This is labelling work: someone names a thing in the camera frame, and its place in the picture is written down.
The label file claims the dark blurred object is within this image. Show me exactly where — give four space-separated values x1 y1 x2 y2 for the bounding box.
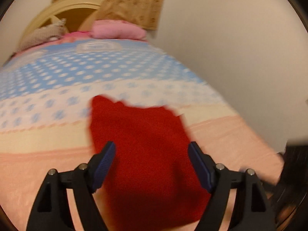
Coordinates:
269 140 308 225

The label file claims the bright pink cloth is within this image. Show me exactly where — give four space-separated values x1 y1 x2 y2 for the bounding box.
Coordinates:
59 30 94 40

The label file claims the cream wooden headboard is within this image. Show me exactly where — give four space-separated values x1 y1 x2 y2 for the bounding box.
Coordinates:
19 0 107 51

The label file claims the red knitted garment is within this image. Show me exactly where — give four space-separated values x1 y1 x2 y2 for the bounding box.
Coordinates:
89 95 213 229

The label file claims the beige floral curtain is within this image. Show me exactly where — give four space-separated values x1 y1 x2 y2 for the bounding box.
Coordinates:
52 0 170 31

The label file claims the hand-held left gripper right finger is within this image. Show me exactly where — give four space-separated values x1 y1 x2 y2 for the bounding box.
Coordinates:
188 141 277 231

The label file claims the striped pillow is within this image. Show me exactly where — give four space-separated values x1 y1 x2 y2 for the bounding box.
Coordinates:
18 19 67 51

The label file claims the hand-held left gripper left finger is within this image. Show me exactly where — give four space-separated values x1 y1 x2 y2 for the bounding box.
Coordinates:
26 141 117 231

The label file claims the pink pillow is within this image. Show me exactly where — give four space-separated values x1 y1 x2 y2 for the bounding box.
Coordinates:
90 20 148 41

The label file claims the polka-dot bed blanket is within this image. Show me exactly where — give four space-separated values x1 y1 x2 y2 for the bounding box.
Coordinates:
0 38 286 231

